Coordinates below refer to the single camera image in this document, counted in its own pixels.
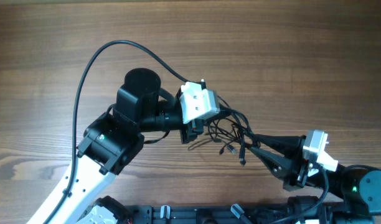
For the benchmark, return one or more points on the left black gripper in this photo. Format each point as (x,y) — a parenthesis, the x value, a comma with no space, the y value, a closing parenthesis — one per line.
(191,130)

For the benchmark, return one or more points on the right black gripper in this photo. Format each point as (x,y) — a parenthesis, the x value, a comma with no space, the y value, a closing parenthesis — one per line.
(294,170)

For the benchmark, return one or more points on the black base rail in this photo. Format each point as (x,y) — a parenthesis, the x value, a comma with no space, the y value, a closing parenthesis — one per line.
(145,214)

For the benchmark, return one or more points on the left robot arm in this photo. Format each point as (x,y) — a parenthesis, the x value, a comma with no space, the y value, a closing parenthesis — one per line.
(113,140)

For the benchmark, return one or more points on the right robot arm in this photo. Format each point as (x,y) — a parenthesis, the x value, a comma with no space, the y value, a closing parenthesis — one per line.
(352,191)

